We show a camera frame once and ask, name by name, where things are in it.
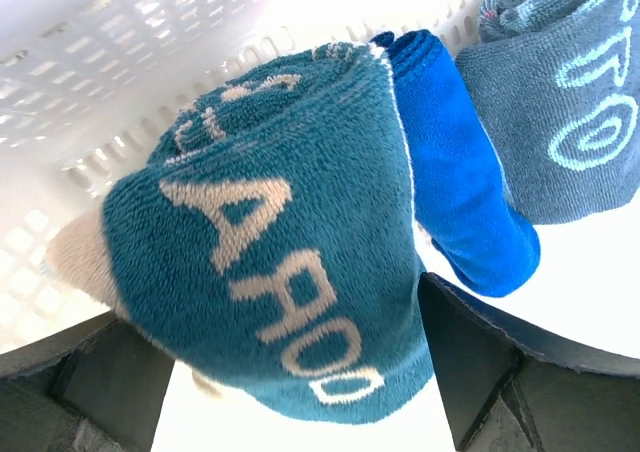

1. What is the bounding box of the white plastic basket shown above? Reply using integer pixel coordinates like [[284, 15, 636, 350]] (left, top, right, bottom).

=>
[[1, 0, 480, 352]]

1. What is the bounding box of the rolled teal towel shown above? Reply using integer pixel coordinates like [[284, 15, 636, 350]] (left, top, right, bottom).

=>
[[455, 0, 639, 225]]

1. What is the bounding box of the rolled blue towel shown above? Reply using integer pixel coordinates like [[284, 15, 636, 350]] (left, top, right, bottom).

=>
[[372, 30, 540, 297]]

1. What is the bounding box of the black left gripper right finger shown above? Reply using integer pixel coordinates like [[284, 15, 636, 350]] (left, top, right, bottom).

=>
[[418, 273, 639, 452]]

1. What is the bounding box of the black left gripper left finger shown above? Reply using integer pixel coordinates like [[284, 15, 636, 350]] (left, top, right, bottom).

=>
[[1, 313, 174, 451]]

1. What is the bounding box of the teal beige cartoon towel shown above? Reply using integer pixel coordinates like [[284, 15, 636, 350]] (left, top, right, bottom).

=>
[[45, 42, 433, 424]]

